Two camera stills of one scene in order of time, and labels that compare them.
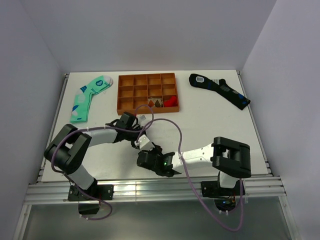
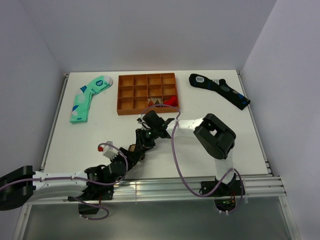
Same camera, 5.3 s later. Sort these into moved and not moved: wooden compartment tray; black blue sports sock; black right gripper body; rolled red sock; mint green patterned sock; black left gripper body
Moved: black right gripper body; black left gripper body
Not moved: mint green patterned sock; wooden compartment tray; black blue sports sock; rolled red sock
